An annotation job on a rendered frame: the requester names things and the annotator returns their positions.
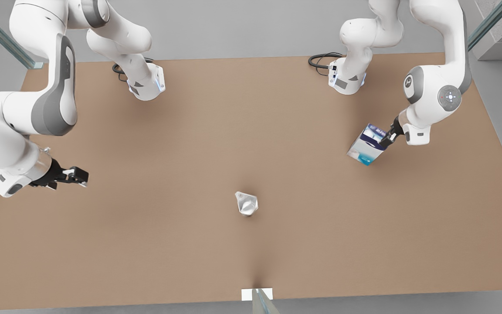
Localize white and blue carton box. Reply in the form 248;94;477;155
346;123;388;167

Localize crumpled white paper ball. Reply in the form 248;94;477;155
235;191;259;217

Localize black cable loop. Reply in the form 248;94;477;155
112;57;155;82
308;52;344;77

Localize silver frame post with foot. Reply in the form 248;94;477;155
241;288;280;314

